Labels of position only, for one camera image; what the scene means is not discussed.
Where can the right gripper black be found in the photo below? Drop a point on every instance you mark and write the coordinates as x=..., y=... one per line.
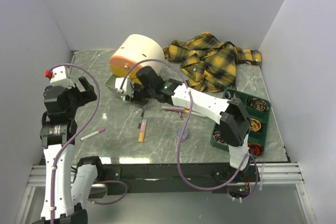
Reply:
x=135, y=98

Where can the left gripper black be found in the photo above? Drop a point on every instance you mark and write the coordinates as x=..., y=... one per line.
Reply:
x=85, y=96

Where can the yellow drawer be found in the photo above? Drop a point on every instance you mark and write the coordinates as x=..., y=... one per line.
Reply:
x=121, y=71

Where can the pink top drawer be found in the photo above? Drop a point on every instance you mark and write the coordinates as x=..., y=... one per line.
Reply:
x=121, y=62

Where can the white pen pink cap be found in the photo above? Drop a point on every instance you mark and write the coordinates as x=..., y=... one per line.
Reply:
x=92, y=134

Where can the cream round drawer organizer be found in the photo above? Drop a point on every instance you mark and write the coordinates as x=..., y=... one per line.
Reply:
x=138, y=47

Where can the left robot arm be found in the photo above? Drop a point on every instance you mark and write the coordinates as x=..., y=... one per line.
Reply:
x=64, y=201

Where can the black thin pen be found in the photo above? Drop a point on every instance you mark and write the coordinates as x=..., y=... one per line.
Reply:
x=141, y=117

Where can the orange pink highlighter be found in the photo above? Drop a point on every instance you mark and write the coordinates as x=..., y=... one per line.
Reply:
x=142, y=131

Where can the purple pastel marker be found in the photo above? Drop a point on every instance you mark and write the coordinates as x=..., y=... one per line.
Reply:
x=172, y=108

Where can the white pen yellow cap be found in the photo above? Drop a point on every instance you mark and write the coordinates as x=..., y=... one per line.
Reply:
x=198, y=114

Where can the yellow plaid shirt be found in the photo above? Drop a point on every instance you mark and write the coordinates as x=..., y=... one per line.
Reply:
x=209, y=64

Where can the brown patterned hair band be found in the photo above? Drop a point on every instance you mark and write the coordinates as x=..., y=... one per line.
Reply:
x=217, y=138

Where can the grey hair band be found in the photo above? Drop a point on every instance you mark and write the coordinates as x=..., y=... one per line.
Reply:
x=228, y=95

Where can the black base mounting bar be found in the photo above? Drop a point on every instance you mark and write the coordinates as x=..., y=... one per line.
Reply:
x=165, y=178

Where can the dark floral hair band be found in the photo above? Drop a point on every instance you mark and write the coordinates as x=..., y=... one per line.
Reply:
x=258, y=104

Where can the tan hair band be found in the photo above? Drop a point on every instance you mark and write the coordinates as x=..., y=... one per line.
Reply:
x=255, y=125

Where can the green compartment tray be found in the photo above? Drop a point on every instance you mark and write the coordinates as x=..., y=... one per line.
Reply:
x=259, y=137

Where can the orange black hair band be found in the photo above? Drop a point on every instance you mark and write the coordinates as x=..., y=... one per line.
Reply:
x=255, y=149

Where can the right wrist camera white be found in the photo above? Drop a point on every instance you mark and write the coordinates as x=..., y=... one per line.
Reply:
x=125, y=87

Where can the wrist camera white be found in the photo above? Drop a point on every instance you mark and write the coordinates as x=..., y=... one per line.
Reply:
x=125, y=87
x=59, y=77

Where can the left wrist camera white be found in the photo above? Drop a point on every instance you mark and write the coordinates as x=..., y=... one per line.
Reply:
x=59, y=77

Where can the aluminium rail frame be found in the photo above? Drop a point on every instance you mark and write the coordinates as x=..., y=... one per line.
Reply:
x=279, y=198

